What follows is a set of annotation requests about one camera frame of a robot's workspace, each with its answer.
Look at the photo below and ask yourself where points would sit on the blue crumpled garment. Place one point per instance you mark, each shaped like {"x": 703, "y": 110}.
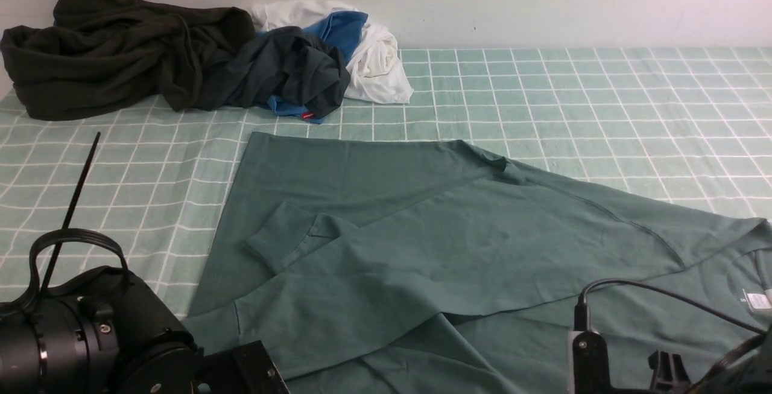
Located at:
{"x": 340, "y": 31}

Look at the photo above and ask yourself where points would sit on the dark grey crumpled garment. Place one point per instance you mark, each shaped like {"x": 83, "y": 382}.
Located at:
{"x": 286, "y": 63}

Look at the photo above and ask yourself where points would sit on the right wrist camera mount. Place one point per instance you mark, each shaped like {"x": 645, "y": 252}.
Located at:
{"x": 589, "y": 370}

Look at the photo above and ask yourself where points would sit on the green long-sleeved shirt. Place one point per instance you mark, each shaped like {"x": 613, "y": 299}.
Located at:
{"x": 439, "y": 267}

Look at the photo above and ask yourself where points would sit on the white crumpled garment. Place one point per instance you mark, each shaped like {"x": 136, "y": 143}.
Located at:
{"x": 377, "y": 73}

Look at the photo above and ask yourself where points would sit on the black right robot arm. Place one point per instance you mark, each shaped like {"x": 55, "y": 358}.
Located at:
{"x": 745, "y": 369}

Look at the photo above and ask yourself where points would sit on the green checkered tablecloth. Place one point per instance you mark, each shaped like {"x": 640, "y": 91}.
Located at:
{"x": 687, "y": 126}

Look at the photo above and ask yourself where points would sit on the dark olive crumpled garment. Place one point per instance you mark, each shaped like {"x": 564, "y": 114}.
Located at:
{"x": 101, "y": 56}

